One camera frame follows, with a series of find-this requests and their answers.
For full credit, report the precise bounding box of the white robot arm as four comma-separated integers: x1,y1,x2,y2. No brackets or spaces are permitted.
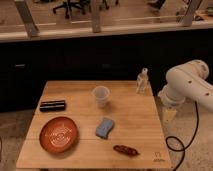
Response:
158,60,213,121

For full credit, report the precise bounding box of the black office chair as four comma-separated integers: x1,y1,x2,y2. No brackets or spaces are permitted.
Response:
52,0,90,19

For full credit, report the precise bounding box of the dark red pepper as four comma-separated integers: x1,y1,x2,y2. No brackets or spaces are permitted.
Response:
113,145,139,156

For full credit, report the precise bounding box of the clear plastic bottle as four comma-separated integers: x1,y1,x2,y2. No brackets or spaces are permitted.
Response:
136,68,148,93

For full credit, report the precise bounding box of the orange ceramic bowl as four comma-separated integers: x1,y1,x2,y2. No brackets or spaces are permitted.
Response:
39,117,78,154

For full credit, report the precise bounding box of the wooden table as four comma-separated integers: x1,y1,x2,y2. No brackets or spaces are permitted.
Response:
16,81,171,169

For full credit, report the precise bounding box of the black rectangular case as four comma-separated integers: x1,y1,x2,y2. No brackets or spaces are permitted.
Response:
39,100,66,112

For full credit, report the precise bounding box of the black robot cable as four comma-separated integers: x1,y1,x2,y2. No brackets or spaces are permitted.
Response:
165,100,200,171

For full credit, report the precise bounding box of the blue sponge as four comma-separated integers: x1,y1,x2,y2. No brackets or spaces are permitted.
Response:
95,118,114,139

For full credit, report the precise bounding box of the clear plastic cup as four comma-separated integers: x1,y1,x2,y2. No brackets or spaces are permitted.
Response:
92,86,110,108

